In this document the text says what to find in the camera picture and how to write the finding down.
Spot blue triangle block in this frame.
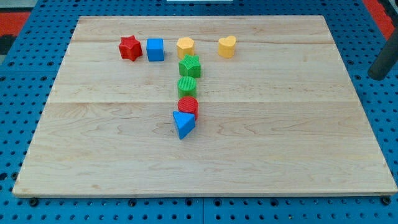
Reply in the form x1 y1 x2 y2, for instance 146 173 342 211
172 111 196 139

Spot yellow heart block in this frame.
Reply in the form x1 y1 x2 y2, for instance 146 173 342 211
218 35 236 58

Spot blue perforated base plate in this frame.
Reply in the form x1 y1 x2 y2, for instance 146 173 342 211
1 0 397 223

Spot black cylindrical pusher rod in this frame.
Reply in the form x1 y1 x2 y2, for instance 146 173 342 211
368 28 397 81

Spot blue cube block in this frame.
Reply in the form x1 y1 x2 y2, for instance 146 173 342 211
146 39 164 62

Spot yellow hexagon block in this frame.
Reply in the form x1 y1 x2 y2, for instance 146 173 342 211
176 37 195 59

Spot green star block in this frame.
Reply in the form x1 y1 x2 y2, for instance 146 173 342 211
178 54 201 78

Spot red cylinder block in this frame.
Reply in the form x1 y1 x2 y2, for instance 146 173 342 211
177 96 199 120

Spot green cylinder block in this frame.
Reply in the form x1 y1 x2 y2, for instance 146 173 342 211
177 76 197 98

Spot wooden board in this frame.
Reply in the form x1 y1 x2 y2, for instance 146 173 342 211
12 16 397 198

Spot red star block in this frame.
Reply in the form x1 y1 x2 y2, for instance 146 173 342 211
119 35 143 61

